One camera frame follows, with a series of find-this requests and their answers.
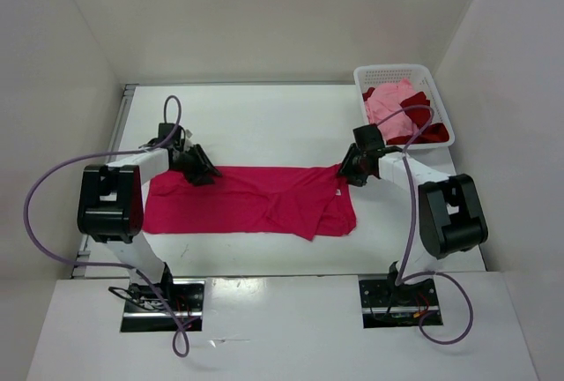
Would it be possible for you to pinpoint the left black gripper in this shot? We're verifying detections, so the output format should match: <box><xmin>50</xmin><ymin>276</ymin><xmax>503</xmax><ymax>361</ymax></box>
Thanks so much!
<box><xmin>172</xmin><ymin>144</ymin><xmax>223</xmax><ymax>187</ymax></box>

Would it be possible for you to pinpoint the magenta t shirt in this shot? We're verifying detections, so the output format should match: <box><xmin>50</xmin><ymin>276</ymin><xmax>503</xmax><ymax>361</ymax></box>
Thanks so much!
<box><xmin>143</xmin><ymin>166</ymin><xmax>357</xmax><ymax>241</ymax></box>

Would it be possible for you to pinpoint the light pink t shirt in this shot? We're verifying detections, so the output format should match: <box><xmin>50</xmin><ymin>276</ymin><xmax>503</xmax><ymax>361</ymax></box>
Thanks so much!
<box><xmin>363</xmin><ymin>78</ymin><xmax>418</xmax><ymax>145</ymax></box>

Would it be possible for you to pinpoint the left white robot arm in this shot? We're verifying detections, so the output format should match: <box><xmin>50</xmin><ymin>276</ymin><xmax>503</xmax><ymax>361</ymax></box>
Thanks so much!
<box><xmin>77</xmin><ymin>143</ymin><xmax>222</xmax><ymax>310</ymax></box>

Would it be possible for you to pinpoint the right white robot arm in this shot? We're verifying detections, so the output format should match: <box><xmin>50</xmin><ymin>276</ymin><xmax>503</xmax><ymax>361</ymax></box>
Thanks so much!
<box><xmin>338</xmin><ymin>143</ymin><xmax>488</xmax><ymax>304</ymax></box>

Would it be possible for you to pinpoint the dark red t shirt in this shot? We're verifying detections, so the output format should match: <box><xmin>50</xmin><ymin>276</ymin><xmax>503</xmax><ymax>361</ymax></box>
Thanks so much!
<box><xmin>360</xmin><ymin>87</ymin><xmax>450</xmax><ymax>147</ymax></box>

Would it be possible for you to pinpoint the white plastic basket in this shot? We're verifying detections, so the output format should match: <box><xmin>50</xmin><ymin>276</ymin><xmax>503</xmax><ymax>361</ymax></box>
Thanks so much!
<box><xmin>353</xmin><ymin>63</ymin><xmax>455</xmax><ymax>150</ymax></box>

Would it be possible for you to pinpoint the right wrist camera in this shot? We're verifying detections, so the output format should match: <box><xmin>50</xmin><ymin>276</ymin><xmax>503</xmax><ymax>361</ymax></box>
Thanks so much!
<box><xmin>352</xmin><ymin>124</ymin><xmax>386</xmax><ymax>152</ymax></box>

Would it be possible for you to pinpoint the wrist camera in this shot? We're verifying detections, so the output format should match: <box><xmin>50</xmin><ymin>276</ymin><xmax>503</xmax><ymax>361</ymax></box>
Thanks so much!
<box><xmin>352</xmin><ymin>124</ymin><xmax>386</xmax><ymax>152</ymax></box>
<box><xmin>157</xmin><ymin>123</ymin><xmax>193</xmax><ymax>151</ymax></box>

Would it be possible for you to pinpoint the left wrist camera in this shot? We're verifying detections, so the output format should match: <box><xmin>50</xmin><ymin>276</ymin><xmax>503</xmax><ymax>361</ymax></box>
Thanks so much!
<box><xmin>157</xmin><ymin>123</ymin><xmax>193</xmax><ymax>151</ymax></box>

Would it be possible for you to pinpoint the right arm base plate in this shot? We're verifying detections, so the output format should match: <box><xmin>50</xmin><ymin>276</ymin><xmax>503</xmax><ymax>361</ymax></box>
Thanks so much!
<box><xmin>358</xmin><ymin>276</ymin><xmax>443</xmax><ymax>329</ymax></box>

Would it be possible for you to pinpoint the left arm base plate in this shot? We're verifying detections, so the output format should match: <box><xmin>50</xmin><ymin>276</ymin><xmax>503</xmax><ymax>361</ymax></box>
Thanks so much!
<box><xmin>108</xmin><ymin>280</ymin><xmax>205</xmax><ymax>333</ymax></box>

